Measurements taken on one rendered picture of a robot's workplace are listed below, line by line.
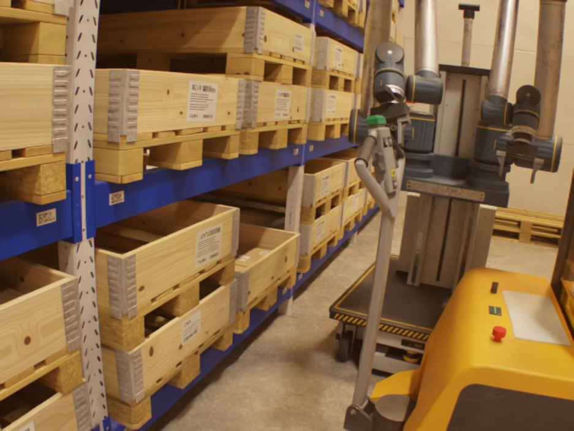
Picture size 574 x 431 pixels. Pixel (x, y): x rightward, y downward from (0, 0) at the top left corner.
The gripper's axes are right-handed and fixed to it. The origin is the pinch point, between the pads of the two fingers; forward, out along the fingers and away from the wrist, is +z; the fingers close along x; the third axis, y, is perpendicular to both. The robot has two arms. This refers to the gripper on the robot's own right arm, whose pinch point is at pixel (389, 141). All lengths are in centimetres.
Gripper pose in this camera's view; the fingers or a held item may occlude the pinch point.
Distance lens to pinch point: 163.4
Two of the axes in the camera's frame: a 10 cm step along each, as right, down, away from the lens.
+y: 5.3, 3.4, 7.8
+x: -8.4, 1.0, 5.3
